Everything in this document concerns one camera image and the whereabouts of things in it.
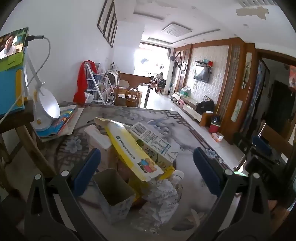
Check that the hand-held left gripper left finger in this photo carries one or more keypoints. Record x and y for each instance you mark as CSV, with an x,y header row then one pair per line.
x,y
86,172

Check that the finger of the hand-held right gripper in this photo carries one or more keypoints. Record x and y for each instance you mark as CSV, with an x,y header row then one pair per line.
x,y
261,143

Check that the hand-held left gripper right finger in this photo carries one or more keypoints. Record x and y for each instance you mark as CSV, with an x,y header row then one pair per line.
x,y
208,172

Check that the clear plastic bottle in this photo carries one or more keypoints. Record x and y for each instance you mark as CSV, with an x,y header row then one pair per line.
x,y
178,176

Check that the white paper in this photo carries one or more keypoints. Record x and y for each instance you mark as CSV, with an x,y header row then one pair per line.
x,y
161,199

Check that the orange tissue box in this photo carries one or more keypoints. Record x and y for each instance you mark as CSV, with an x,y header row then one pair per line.
x,y
217,137

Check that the small white box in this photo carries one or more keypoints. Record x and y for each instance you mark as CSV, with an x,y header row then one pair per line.
x,y
97,136

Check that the small framed painting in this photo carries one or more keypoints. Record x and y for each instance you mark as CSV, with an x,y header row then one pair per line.
x,y
236,111

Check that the red bin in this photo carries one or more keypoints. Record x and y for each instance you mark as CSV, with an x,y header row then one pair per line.
x,y
215,127

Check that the blue patterned door curtain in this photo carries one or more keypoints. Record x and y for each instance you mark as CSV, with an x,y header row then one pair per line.
x,y
255,97

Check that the yellow cartoon carton box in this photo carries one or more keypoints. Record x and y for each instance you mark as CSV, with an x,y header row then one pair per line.
x,y
129,150

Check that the open cardboard box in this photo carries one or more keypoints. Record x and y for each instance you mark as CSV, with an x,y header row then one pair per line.
x,y
120,208

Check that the small wooden side cabinet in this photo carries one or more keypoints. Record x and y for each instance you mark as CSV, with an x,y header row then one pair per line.
x,y
205,119

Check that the colourful children's book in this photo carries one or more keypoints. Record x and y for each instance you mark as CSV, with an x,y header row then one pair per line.
x,y
62,120

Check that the black bag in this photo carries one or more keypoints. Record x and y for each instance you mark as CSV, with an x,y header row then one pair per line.
x,y
204,107

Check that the white printed carton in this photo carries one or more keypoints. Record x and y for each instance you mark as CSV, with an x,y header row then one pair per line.
x,y
150,139

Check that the low television cabinet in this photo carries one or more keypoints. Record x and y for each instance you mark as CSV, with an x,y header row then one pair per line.
x,y
187,103

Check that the patterned tablecloth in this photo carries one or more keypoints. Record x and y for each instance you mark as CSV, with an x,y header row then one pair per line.
x,y
161,115

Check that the red hanging decoration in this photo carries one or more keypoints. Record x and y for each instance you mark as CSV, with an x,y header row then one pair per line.
x,y
292,76

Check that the tall framed painting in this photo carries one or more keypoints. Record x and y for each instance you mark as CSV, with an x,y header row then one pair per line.
x,y
246,69

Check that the white desk lamp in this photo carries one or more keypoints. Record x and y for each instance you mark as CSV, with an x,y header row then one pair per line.
x,y
48,106

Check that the metal magazine rack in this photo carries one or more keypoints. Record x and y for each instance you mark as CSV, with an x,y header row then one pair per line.
x,y
107,92

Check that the white bag on cabinet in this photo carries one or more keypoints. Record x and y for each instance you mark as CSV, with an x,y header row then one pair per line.
x,y
185,91

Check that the wooden stool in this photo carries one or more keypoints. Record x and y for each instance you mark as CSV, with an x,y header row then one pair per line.
x,y
16,115

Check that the red cloth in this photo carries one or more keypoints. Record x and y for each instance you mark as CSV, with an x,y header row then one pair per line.
x,y
81,81

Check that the white step ladder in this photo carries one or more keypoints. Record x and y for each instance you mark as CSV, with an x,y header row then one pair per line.
x,y
91,78

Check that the blue green box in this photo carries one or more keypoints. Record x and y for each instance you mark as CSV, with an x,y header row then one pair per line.
x,y
10,88

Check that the square ceiling light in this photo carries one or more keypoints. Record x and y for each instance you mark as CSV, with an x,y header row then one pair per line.
x,y
177,29

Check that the tablet showing video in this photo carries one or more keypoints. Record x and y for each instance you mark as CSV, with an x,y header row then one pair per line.
x,y
11,44

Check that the wall television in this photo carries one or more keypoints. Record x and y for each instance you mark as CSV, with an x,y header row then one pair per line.
x,y
201,73

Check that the wall shelf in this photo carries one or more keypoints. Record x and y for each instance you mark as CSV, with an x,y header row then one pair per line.
x,y
204,63

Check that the round wall clock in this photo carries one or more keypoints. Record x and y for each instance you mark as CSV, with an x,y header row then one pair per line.
x,y
184,66

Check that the dark framed wall picture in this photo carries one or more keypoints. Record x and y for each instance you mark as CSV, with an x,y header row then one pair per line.
x,y
114,32
109,23
103,16

